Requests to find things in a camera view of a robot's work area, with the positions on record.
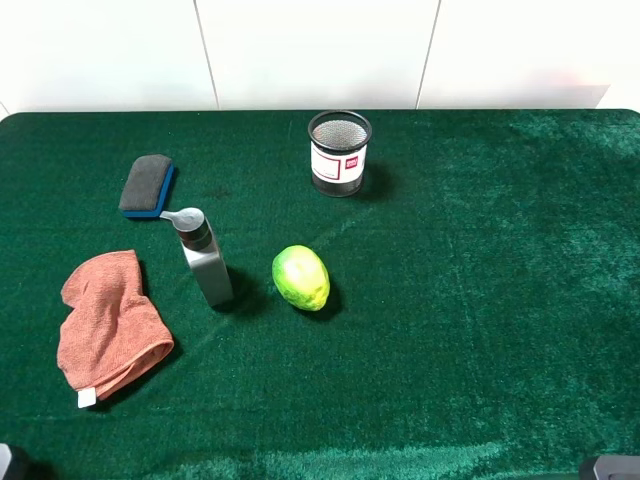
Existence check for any grey pump bottle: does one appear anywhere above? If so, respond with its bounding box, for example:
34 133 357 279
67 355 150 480
160 207 233 307

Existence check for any orange folded cloth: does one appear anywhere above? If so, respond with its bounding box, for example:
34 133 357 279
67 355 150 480
57 250 174 409

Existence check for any blue grey whiteboard eraser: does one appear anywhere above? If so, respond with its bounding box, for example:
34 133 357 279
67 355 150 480
118 154 175 219

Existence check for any black mesh pen cup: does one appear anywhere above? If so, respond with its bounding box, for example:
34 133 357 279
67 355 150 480
307 110 372 198

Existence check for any green yellow mango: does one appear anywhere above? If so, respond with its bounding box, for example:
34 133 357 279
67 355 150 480
272 245 330 312

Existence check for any green velvet table cloth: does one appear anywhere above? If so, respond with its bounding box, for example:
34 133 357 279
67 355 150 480
1 110 639 479

